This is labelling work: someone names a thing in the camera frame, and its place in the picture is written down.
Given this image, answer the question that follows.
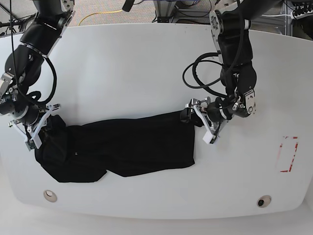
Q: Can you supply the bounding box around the table grommet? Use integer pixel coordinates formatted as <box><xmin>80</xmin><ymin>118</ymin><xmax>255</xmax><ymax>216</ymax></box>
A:
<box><xmin>257</xmin><ymin>195</ymin><xmax>271</xmax><ymax>208</ymax></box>
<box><xmin>43</xmin><ymin>190</ymin><xmax>58</xmax><ymax>203</ymax></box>

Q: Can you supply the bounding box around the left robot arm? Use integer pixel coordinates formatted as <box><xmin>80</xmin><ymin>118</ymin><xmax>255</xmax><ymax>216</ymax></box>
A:
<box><xmin>180</xmin><ymin>0</ymin><xmax>278</xmax><ymax>143</ymax></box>

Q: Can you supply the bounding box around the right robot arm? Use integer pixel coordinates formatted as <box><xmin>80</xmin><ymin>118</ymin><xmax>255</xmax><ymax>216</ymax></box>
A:
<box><xmin>0</xmin><ymin>0</ymin><xmax>75</xmax><ymax>150</ymax></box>

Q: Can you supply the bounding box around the red tape rectangle marking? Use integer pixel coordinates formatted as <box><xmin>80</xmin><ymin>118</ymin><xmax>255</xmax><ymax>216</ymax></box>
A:
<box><xmin>276</xmin><ymin>136</ymin><xmax>299</xmax><ymax>173</ymax></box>

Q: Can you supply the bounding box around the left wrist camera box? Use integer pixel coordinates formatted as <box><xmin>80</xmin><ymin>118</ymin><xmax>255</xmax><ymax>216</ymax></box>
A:
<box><xmin>202</xmin><ymin>132</ymin><xmax>217</xmax><ymax>144</ymax></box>

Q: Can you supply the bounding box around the white power strip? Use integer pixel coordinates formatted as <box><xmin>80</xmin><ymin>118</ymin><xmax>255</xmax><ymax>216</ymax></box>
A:
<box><xmin>291</xmin><ymin>6</ymin><xmax>313</xmax><ymax>20</ymax></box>

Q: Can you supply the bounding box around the aluminium table leg frame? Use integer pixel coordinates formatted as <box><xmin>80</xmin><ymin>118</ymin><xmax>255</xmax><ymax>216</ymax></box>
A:
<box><xmin>152</xmin><ymin>0</ymin><xmax>179</xmax><ymax>23</ymax></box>

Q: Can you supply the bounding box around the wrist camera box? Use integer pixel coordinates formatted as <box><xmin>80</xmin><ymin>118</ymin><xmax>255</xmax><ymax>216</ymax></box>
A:
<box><xmin>202</xmin><ymin>132</ymin><xmax>217</xmax><ymax>144</ymax></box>
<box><xmin>25</xmin><ymin>139</ymin><xmax>42</xmax><ymax>151</ymax></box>

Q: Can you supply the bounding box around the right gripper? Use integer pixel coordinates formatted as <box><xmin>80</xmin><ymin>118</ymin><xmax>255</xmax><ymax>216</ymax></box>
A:
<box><xmin>8</xmin><ymin>104</ymin><xmax>60</xmax><ymax>143</ymax></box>

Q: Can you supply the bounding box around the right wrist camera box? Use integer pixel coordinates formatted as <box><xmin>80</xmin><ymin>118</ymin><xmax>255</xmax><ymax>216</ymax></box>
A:
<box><xmin>25</xmin><ymin>139</ymin><xmax>42</xmax><ymax>151</ymax></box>

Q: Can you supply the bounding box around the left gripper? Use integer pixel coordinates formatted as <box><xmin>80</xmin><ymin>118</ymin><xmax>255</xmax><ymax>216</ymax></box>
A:
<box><xmin>180</xmin><ymin>96</ymin><xmax>229</xmax><ymax>137</ymax></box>

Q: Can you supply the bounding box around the left table grommet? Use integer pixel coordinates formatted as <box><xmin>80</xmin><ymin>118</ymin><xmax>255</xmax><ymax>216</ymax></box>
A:
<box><xmin>43</xmin><ymin>190</ymin><xmax>58</xmax><ymax>203</ymax></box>

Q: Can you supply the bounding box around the right table grommet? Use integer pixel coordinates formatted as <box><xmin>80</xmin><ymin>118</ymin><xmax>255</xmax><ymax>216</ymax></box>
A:
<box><xmin>257</xmin><ymin>195</ymin><xmax>271</xmax><ymax>208</ymax></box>

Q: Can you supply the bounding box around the black T-shirt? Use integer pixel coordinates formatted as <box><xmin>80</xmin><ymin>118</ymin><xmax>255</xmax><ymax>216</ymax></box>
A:
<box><xmin>35</xmin><ymin>111</ymin><xmax>195</xmax><ymax>183</ymax></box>

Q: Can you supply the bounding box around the yellow cable on floor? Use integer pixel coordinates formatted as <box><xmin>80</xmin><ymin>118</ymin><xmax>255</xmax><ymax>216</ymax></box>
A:
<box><xmin>78</xmin><ymin>9</ymin><xmax>123</xmax><ymax>26</ymax></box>

